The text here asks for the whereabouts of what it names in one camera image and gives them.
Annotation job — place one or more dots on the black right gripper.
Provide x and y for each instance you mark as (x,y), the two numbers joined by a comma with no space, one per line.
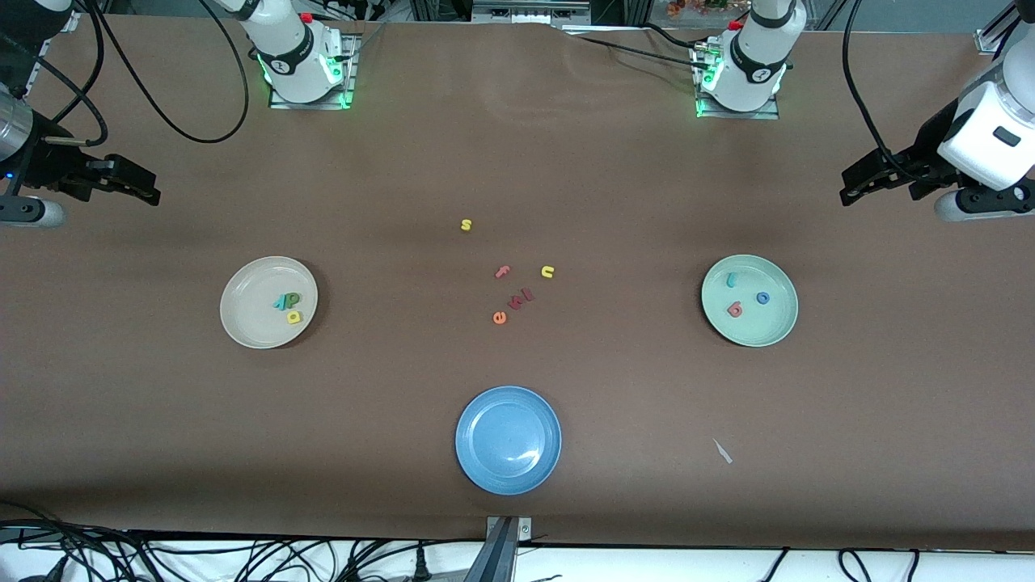
(50,166)

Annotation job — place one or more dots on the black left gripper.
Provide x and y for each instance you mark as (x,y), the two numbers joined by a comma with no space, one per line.
(924,147)

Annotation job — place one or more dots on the red foam letter b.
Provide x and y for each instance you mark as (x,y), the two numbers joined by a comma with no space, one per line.
(735,309)

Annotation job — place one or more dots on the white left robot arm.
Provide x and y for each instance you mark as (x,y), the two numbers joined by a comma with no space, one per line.
(756,56)

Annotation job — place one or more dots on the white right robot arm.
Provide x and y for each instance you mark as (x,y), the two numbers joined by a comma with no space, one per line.
(287,48)

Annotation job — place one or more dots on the beige round plate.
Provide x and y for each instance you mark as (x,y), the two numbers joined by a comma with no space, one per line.
(259,283)

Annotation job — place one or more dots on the pale green round plate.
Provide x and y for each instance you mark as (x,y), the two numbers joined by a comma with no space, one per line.
(768,323)

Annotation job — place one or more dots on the orange patterned object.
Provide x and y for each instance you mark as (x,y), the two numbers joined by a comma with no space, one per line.
(695,6)

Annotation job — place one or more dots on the brown table cover sheet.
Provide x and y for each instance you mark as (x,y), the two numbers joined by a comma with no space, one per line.
(162,444)

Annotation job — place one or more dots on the small white paper scrap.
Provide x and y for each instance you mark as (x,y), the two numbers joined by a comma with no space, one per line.
(722,451)

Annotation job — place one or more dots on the grey metal box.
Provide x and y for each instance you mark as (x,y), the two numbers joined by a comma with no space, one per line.
(530,10)

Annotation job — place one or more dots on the blue round plate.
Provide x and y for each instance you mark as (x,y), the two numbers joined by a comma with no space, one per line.
(508,440)

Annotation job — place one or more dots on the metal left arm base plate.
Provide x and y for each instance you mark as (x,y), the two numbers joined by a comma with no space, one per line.
(740,115)

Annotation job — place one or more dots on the aluminium frame profile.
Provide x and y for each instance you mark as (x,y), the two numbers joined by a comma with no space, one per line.
(988,36)

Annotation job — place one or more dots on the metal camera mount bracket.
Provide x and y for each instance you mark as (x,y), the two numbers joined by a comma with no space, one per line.
(505,550)

